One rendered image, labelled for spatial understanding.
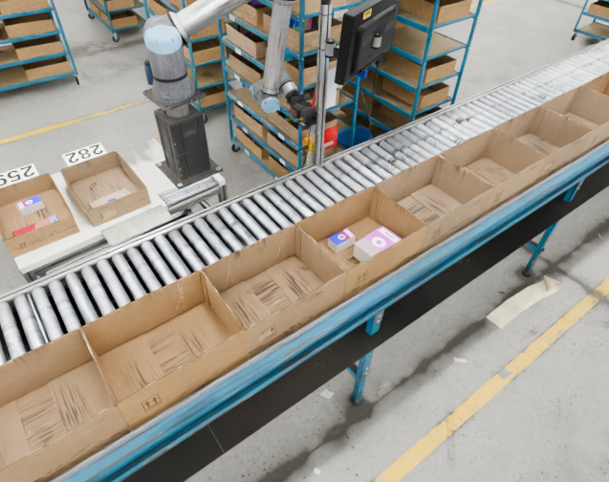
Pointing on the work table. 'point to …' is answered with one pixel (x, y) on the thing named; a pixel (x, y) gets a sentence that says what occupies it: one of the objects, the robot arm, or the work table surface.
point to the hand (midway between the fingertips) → (312, 123)
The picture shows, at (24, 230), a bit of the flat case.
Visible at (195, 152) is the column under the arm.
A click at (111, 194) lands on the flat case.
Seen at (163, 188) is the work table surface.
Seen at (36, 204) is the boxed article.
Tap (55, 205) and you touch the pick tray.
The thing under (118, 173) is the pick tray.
